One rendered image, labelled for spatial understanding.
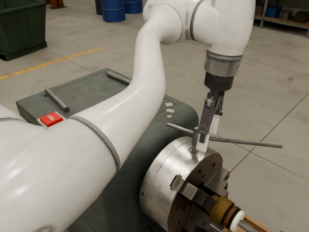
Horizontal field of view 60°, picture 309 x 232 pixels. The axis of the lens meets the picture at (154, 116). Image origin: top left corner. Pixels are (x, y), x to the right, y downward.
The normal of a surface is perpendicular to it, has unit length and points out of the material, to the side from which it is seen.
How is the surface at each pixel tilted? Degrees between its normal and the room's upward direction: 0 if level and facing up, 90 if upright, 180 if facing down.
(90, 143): 40
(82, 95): 0
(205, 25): 83
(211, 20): 82
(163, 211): 77
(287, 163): 0
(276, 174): 0
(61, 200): 68
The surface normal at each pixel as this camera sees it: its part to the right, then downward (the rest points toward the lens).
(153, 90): 0.58, -0.48
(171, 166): -0.34, -0.53
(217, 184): -0.11, -0.76
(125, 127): 0.74, -0.26
